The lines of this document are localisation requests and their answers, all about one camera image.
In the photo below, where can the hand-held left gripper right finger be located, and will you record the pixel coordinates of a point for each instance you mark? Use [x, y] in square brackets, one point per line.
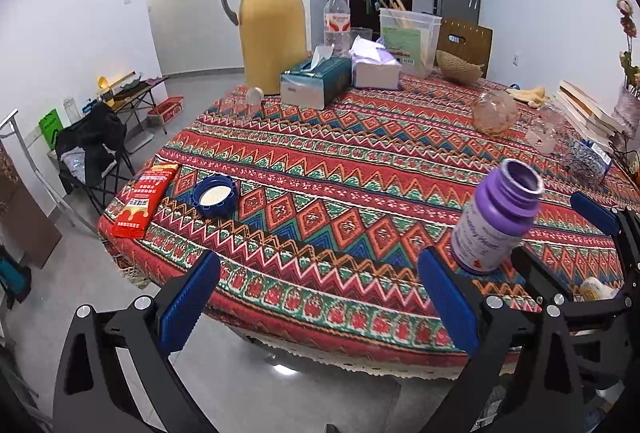
[447, 303]

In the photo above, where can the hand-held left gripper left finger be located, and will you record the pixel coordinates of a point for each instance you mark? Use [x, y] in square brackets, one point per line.
[189, 300]

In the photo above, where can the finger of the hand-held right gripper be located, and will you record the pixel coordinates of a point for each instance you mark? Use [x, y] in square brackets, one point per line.
[542, 275]
[595, 213]

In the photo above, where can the clear glass cup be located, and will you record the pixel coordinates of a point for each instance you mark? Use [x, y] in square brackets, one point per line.
[544, 130]

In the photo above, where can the cream round object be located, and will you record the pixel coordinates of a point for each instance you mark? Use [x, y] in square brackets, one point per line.
[597, 289]

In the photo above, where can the blue white patterned packet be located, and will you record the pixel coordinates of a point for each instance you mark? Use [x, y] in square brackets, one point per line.
[590, 162]

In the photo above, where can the purple plastic bottle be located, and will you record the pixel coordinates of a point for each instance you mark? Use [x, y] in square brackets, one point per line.
[492, 223]

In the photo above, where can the stack of books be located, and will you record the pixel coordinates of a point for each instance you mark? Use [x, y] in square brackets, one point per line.
[590, 113]

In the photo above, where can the blue bottle cap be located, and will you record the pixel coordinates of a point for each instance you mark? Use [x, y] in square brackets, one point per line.
[215, 197]

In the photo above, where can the red snack packet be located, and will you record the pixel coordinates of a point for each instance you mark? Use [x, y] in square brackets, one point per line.
[144, 202]

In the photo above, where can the yellow cloth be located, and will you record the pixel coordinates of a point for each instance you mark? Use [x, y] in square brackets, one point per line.
[530, 95]

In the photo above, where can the black folding chair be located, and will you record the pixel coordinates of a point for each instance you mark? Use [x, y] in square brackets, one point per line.
[107, 185]

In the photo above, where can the dried flower bouquet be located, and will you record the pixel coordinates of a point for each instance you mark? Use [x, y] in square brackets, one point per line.
[629, 63]

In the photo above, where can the colourful patterned tablecloth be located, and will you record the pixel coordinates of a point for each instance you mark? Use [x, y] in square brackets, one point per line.
[350, 173]

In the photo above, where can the teal bag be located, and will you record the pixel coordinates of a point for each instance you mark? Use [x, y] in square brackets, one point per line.
[12, 275]

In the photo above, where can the brown wooden board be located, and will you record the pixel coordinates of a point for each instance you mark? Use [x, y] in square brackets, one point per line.
[25, 223]

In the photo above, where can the red storage box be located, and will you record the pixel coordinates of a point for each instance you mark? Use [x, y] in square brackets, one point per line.
[165, 110]

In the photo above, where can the black jacket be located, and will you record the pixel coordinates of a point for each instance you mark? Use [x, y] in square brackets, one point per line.
[92, 133]

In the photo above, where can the white metal rack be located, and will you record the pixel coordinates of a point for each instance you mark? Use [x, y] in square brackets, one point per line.
[37, 173]

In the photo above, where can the woven basket bowl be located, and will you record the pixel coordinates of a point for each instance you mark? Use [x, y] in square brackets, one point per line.
[457, 67]

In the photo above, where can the wooden chair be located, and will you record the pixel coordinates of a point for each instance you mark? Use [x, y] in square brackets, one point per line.
[470, 40]

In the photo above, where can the small clear glass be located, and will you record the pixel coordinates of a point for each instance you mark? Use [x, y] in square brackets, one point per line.
[255, 96]

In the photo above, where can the folding camping table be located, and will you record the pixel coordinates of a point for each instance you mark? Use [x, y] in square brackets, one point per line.
[132, 90]

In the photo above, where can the green bag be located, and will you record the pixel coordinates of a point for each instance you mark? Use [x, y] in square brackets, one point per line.
[51, 128]

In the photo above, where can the white tissue pack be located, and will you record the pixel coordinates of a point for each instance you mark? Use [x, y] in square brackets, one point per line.
[376, 68]

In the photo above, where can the teal tissue box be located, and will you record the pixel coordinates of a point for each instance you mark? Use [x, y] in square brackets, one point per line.
[316, 83]

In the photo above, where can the clear plastic storage container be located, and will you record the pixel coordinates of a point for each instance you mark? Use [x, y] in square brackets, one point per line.
[410, 38]

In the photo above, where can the yellow thermos jug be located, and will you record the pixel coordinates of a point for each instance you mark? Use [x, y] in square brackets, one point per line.
[272, 28]

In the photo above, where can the clear plastic water bottle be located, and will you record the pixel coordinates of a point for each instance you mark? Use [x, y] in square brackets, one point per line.
[338, 25]

